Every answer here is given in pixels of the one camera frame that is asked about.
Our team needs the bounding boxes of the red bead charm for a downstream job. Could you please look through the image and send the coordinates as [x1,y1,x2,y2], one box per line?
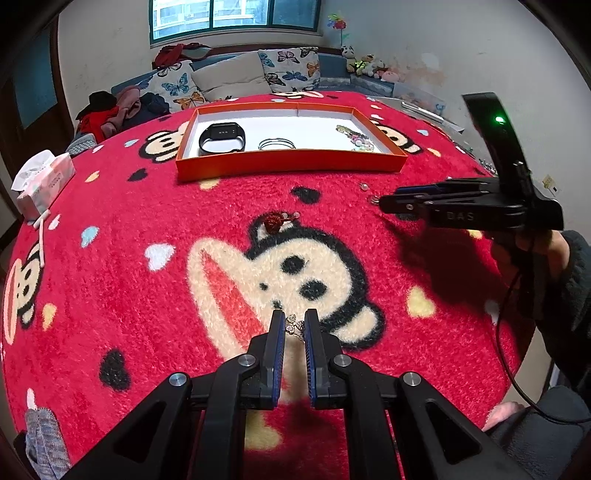
[261,211,301,232]

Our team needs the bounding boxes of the black smartwatch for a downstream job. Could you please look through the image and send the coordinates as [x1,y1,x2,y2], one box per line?
[198,122,247,156]

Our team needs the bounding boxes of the navy garment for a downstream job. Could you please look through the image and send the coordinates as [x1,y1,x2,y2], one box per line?
[139,92,171,121]

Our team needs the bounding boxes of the white pen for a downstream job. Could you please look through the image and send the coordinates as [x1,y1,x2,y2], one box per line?
[36,210,51,268]

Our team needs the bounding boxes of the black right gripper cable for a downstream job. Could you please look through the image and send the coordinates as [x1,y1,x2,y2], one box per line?
[495,272,591,423]

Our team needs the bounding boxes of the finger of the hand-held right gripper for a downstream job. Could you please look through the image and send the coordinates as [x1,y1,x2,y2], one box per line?
[396,178,497,197]
[379,190,499,220]

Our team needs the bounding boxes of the red monkey print blanket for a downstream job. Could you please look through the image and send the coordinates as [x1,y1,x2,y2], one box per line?
[0,90,527,480]

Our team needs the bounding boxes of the butterfly print pillow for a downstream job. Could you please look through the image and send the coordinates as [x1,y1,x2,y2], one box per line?
[257,46,321,94]
[148,60,208,114]

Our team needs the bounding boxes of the brown wooden door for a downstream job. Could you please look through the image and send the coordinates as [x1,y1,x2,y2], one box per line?
[0,18,75,153]

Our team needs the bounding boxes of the green framed window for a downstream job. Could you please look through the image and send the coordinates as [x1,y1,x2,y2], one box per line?
[148,0,322,45]

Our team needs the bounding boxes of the pink garment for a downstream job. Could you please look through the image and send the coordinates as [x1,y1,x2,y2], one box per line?
[108,88,144,134]

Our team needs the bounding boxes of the beige pillow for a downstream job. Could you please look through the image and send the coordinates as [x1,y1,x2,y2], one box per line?
[191,51,273,103]

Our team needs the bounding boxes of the blue sofa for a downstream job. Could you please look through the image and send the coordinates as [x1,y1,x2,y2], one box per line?
[67,46,402,153]

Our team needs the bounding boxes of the orange cardboard tray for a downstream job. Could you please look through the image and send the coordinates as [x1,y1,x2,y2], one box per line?
[175,102,408,183]

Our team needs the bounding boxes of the black garment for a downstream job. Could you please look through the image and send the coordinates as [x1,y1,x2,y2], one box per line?
[88,91,116,112]

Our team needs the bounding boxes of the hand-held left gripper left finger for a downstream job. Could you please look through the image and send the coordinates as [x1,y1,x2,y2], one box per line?
[60,308,287,480]

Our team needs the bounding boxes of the red garment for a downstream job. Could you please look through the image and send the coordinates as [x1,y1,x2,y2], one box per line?
[76,108,121,134]

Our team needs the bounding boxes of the person's right forearm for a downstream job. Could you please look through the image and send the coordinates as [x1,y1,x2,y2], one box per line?
[522,231,591,388]

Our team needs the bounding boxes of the tissue box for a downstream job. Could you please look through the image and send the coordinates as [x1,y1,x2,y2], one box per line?
[11,150,76,221]

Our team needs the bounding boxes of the colourful pinwheel flower toy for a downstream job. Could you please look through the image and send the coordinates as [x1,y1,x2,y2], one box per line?
[327,13,352,47]

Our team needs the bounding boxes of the red clothes on sill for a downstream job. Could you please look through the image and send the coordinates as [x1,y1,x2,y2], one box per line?
[154,42,211,68]

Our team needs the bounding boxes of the grey knit cloth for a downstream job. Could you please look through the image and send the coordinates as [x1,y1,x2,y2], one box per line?
[23,406,70,480]

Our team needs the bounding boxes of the silver pendant necklace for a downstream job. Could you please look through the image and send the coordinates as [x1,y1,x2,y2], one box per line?
[284,314,308,344]

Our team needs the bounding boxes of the person's right hand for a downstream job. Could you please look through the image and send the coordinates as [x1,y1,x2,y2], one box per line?
[489,228,571,278]

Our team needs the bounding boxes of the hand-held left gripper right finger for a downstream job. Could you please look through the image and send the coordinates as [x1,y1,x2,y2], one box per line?
[304,308,532,480]

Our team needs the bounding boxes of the person's leg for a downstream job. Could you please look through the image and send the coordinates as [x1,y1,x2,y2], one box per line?
[482,385,591,480]

